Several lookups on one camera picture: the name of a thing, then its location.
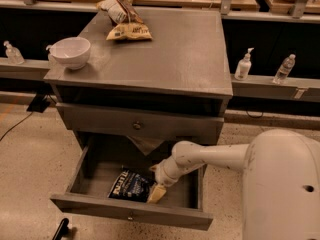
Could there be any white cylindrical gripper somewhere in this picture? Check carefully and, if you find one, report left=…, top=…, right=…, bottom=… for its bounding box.
left=147, top=158, right=183, bottom=204

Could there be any blue chip bag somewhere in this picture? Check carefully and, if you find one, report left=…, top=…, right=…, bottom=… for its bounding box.
left=108, top=168, right=155, bottom=203

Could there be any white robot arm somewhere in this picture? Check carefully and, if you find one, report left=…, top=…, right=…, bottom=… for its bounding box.
left=151, top=129, right=320, bottom=240

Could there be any white paper under drawer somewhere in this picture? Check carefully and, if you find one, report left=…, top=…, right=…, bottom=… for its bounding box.
left=128, top=136, right=163, bottom=156

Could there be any open grey middle drawer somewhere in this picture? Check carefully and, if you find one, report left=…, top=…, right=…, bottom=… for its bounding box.
left=51, top=135, right=213, bottom=230

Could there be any grey top drawer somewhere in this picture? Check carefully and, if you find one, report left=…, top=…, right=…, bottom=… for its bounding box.
left=57, top=103, right=224, bottom=145

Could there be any grey wooden drawer cabinet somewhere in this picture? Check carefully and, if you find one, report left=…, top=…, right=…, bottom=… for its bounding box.
left=43, top=6, right=234, bottom=158

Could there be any yellow chip bag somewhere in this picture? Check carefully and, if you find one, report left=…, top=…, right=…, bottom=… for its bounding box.
left=106, top=23, right=152, bottom=40

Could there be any brown and white chip bag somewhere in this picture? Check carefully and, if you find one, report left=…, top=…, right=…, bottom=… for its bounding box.
left=96, top=0, right=143, bottom=24

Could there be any black power adapter box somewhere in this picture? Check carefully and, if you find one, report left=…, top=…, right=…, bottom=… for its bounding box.
left=27, top=94, right=50, bottom=113

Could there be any white pump lotion bottle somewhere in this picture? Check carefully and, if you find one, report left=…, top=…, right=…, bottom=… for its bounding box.
left=234, top=48, right=253, bottom=80

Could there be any white ceramic bowl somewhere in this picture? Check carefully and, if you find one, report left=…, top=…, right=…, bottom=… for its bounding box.
left=47, top=37, right=91, bottom=70

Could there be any clear plastic water bottle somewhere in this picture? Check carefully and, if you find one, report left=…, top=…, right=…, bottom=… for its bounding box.
left=273, top=54, right=296, bottom=84

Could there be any clear pump sanitizer bottle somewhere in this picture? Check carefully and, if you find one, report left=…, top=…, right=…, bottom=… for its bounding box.
left=3, top=41, right=25, bottom=65

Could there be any black handle at bottom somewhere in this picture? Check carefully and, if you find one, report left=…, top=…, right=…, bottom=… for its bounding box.
left=52, top=218, right=69, bottom=240

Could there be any black floor cable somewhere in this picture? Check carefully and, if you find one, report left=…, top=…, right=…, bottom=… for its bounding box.
left=0, top=111, right=34, bottom=143

